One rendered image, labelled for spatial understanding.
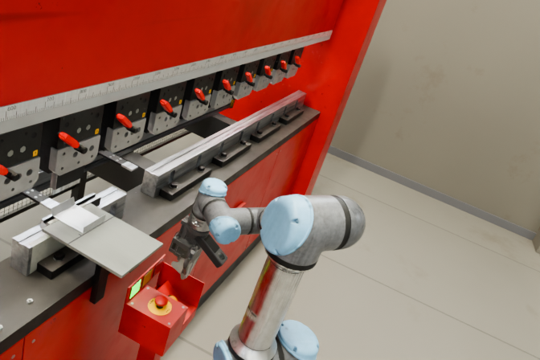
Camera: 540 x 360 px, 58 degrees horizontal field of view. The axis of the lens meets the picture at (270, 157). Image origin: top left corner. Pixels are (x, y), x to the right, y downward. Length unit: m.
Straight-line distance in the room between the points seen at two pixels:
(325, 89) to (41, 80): 2.35
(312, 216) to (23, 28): 0.66
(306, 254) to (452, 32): 3.87
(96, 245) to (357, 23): 2.25
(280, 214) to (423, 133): 3.97
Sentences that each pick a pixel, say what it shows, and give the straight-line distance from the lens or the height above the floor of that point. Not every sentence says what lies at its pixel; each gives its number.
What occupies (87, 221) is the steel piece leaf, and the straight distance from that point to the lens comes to 1.46.
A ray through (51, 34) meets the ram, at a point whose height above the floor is 1.54.
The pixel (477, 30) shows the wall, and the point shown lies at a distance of 4.69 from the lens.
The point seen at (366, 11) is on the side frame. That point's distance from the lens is 3.14.
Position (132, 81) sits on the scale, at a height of 1.39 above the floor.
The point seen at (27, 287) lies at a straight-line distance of 1.44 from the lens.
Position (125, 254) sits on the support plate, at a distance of 1.37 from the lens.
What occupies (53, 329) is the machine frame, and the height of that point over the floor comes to 0.78.
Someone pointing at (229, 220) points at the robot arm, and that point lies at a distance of 1.29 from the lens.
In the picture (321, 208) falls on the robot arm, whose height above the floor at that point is 1.42.
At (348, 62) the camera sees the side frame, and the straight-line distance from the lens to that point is 3.19.
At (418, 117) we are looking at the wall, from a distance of 4.82.
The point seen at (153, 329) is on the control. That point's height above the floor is 0.74.
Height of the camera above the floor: 1.87
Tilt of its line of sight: 25 degrees down
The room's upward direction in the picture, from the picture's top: 19 degrees clockwise
